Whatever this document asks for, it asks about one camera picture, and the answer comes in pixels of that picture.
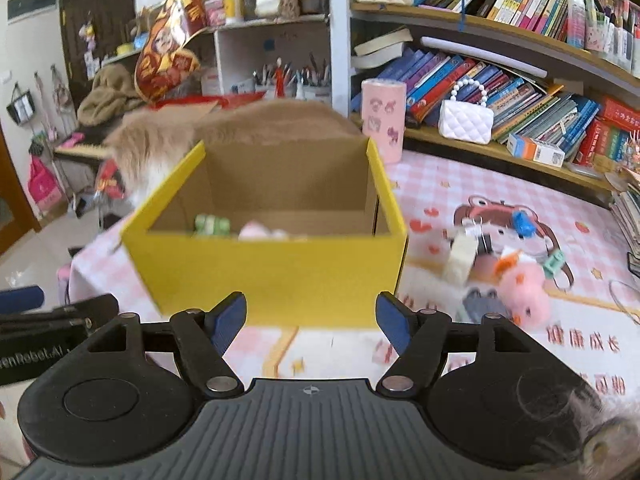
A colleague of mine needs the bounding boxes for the brown plush cloth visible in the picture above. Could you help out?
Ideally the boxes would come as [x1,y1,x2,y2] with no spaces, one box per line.
[76,66,147,127]

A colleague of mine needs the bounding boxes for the fluffy orange cat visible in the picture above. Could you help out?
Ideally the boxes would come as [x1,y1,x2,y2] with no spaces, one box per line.
[102,99,369,211]

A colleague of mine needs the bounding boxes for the row of leaning blue books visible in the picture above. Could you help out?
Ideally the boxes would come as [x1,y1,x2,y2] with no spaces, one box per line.
[400,49,601,162]

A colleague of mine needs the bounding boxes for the pink checked cartoon table mat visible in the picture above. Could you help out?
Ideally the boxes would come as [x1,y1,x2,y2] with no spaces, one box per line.
[67,149,640,480]

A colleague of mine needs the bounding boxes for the small green toy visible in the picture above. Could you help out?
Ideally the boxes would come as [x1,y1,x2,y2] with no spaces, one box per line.
[193,213,232,236]

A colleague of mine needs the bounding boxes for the blue toy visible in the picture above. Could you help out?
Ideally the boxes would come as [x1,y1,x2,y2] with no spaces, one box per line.
[512,210,537,239]

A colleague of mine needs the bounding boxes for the red gold snack bag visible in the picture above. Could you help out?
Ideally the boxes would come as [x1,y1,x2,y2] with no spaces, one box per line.
[134,0,209,105]

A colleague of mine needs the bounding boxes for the wooden bookshelf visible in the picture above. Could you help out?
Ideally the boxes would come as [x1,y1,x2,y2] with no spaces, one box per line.
[330,0,640,206]

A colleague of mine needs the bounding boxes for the flat lying thick books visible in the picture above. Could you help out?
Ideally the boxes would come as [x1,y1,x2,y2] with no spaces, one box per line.
[351,27,415,71]

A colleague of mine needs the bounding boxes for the pink hanging bag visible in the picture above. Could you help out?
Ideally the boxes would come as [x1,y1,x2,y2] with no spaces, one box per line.
[27,155,66,217]

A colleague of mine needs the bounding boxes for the white plastic jar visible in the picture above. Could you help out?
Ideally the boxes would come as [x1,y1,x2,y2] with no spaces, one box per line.
[222,0,246,26]

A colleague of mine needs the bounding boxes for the pen holder with pens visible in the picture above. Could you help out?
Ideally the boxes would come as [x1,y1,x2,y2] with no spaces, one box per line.
[251,54,332,102]

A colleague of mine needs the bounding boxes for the orange white small toy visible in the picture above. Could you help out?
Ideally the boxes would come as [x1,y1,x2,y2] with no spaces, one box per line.
[499,245,527,274]

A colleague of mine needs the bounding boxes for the pale rectangular block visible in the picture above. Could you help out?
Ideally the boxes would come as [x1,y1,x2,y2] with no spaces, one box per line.
[442,232,476,286]

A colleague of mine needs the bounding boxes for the stack of worn books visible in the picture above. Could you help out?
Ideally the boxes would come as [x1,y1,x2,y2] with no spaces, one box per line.
[609,170,640,277]

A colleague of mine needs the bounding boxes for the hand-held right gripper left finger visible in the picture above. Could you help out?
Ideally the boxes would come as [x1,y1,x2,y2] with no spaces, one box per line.
[87,291,248,395]

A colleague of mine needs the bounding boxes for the pink plush toy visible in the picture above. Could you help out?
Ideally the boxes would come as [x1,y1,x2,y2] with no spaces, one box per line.
[497,260,551,332]

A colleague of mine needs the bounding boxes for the white rolled paper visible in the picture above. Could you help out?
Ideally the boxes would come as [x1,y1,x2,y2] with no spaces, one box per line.
[420,36,548,80]

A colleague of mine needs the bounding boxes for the pink cartoon tumbler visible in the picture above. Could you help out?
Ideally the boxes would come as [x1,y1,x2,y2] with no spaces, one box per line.
[360,79,407,165]

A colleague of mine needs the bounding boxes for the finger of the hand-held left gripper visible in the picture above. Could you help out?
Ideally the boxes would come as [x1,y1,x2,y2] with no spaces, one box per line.
[0,286,120,335]

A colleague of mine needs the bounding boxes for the row of thick red books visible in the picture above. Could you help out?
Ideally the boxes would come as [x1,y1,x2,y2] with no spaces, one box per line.
[574,95,640,172]

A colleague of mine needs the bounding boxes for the yellow cardboard box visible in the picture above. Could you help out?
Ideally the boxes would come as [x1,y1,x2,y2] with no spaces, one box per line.
[121,138,409,329]

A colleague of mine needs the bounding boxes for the mint green toy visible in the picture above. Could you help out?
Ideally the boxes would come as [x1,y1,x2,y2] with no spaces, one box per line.
[542,249,567,279]

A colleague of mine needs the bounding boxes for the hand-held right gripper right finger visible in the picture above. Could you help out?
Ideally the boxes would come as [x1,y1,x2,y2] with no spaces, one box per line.
[375,291,538,395]

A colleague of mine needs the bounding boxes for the small pink toy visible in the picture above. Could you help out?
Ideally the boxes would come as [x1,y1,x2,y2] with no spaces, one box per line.
[238,222,292,242]

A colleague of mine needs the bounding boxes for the thin wire ring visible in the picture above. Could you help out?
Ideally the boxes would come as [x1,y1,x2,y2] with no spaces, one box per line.
[608,280,640,327]

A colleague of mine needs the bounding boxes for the dark wooden door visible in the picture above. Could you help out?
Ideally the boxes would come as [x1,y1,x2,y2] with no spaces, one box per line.
[58,0,137,107]

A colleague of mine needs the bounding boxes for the orange blue white carton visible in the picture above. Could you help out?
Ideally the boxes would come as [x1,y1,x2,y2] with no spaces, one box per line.
[506,132,566,169]

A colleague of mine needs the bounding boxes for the metal binder clip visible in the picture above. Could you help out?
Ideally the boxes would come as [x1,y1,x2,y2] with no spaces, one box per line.
[461,219,494,257]

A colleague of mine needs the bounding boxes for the black white hanging bag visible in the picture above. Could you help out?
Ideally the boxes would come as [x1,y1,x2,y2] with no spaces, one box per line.
[5,85,37,127]

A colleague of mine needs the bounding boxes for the white quilted pearl-handle handbag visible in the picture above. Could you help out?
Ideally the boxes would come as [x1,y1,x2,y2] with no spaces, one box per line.
[438,79,495,145]

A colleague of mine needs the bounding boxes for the grey small toy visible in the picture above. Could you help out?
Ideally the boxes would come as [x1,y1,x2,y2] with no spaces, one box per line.
[462,287,507,324]

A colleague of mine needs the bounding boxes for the white cabinet shelf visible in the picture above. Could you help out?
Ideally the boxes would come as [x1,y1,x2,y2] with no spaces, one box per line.
[102,12,332,107]

